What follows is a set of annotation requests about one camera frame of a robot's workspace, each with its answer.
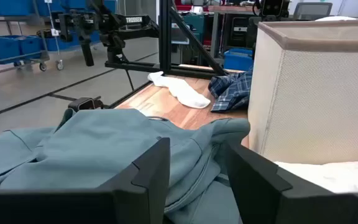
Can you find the white wheeled sign stand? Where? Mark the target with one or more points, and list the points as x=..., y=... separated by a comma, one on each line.
x=54, y=32

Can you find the blue plastic bin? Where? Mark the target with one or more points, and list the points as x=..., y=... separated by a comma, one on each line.
x=30, y=45
x=238, y=60
x=6, y=48
x=12, y=6
x=53, y=43

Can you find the white shirt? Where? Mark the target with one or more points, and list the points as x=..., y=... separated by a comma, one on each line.
x=337, y=175

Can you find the white sock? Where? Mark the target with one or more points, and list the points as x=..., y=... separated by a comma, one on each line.
x=182, y=91

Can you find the grey wheeled shelf cart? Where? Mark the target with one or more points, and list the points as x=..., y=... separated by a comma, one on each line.
x=43, y=66

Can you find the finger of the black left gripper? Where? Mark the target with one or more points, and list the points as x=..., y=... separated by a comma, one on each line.
x=88, y=54
x=64, y=29

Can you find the cardboard box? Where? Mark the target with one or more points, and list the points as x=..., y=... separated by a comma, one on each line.
x=322, y=102

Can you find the blue plaid shirt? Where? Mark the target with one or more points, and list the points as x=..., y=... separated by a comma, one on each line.
x=232, y=91

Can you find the grey-teal trousers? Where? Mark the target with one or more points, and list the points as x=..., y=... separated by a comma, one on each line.
x=89, y=149

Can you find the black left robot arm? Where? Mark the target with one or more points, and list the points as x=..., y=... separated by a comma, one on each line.
x=135, y=29

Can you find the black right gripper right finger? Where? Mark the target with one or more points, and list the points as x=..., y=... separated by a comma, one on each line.
x=253, y=193

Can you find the black aluminium rig frame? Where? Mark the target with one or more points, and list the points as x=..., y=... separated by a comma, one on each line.
x=165, y=37

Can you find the grey office chair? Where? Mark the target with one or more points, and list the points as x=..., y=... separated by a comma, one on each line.
x=312, y=11

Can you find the black computer tower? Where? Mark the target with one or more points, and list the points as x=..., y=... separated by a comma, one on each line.
x=239, y=31

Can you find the teal metal cabinet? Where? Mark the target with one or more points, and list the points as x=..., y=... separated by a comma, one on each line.
x=194, y=25

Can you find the wooden workbench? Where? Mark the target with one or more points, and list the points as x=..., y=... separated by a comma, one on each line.
x=232, y=8

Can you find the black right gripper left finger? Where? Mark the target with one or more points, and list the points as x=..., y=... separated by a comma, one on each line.
x=148, y=193

